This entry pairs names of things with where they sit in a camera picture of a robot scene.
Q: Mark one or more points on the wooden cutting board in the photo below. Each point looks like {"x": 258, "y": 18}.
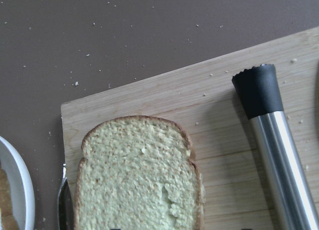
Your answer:
{"x": 202, "y": 100}

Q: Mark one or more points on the white round plate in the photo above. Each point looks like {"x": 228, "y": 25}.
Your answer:
{"x": 20, "y": 185}

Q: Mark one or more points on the yellow plastic knife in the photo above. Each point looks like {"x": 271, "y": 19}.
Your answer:
{"x": 317, "y": 100}

